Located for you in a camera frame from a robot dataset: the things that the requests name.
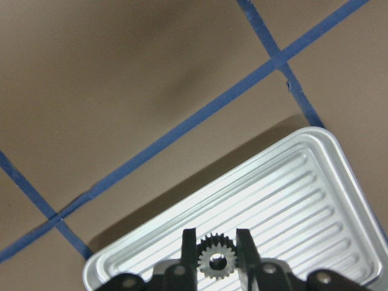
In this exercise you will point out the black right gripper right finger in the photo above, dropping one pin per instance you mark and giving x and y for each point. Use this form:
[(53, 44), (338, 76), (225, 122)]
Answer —
[(271, 275)]

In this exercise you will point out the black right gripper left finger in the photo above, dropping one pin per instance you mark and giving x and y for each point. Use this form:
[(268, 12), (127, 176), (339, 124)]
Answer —
[(173, 274)]

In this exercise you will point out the small dark bearing gear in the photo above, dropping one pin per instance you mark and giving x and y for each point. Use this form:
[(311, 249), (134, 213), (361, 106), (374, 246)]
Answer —
[(217, 256)]

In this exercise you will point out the silver ribbed metal tray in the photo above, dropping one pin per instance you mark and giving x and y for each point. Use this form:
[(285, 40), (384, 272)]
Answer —
[(300, 200)]

